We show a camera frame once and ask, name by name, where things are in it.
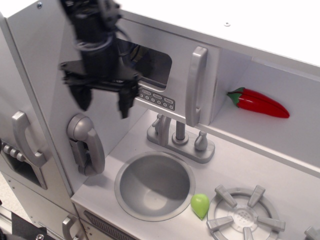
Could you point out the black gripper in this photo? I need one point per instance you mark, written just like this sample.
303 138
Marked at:
101 69

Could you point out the white microwave door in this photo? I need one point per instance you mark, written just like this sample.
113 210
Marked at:
169 47

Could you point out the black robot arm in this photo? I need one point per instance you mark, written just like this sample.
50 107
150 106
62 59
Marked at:
94 23

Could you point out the grey toy telephone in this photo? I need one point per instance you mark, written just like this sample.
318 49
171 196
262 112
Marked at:
86 146

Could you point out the round grey sink basin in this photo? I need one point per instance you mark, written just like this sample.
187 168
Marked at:
154 186

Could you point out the grey toy faucet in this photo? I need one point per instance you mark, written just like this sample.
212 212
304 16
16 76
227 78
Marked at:
196 147

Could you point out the grey ice dispenser panel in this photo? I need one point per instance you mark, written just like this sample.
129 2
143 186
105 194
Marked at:
17 162

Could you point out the white toy kitchen cabinet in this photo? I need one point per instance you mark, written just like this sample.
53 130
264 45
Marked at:
268 46

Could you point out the red toy chili pepper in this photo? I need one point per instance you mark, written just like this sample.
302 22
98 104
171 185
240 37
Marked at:
257 102

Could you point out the green toy pear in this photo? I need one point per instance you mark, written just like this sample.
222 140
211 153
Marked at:
200 205

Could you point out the grey stove burner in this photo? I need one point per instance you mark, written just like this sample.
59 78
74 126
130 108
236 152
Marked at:
243 214

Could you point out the grey lower door handle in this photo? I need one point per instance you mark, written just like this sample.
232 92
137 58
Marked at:
67 224

